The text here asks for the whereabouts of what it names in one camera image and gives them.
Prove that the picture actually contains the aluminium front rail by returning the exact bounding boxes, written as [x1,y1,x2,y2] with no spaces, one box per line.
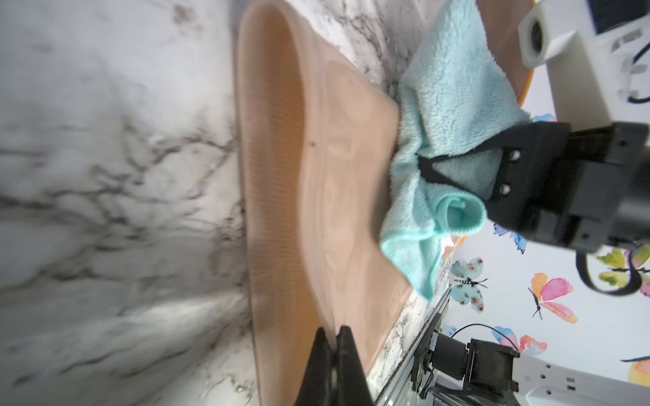
[367,289,450,405]

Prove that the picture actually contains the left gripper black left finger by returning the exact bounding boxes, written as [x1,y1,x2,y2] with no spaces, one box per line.
[295,328,335,406]

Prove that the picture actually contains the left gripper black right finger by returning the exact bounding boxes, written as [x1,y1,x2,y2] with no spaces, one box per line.
[333,326,374,406]

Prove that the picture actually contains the beige rubber boot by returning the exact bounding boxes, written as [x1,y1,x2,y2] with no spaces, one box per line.
[237,1,417,405]

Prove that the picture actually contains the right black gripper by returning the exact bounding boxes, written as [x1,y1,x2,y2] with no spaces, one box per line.
[416,122,649,253]

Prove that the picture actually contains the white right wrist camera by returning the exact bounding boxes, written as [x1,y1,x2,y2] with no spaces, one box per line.
[518,1,649,130]

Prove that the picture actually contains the mint green fluffy cloth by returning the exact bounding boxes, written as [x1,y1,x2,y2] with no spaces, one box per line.
[379,1,530,300]

